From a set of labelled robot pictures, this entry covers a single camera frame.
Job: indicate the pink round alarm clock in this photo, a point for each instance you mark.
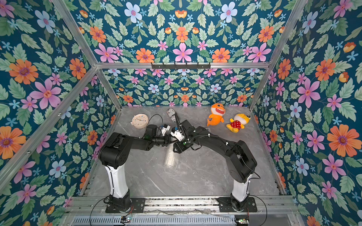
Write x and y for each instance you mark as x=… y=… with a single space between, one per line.
x=140 y=121

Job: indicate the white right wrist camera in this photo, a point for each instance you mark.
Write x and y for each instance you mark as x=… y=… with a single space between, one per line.
x=176 y=133

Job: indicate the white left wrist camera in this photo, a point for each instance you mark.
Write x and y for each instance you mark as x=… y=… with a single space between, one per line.
x=164 y=129

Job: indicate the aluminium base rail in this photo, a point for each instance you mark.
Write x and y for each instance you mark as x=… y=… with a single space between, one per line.
x=262 y=210

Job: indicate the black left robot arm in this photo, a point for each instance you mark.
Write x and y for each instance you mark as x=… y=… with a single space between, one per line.
x=113 y=156

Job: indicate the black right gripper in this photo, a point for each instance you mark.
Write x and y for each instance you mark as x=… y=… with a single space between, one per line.
x=179 y=128

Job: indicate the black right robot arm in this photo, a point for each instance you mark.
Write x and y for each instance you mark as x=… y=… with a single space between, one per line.
x=240 y=161

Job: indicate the orange shark plush toy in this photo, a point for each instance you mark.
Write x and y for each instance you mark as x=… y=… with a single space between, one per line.
x=216 y=116

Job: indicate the yellow plush toy red shorts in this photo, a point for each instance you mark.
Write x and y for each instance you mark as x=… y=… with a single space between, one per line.
x=238 y=122

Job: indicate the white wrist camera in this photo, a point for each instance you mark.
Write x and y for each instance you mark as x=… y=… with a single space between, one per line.
x=164 y=129
x=176 y=133

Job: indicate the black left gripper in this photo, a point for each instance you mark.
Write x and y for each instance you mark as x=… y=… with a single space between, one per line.
x=166 y=141

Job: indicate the black hook rail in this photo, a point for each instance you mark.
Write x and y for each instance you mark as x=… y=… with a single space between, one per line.
x=176 y=66

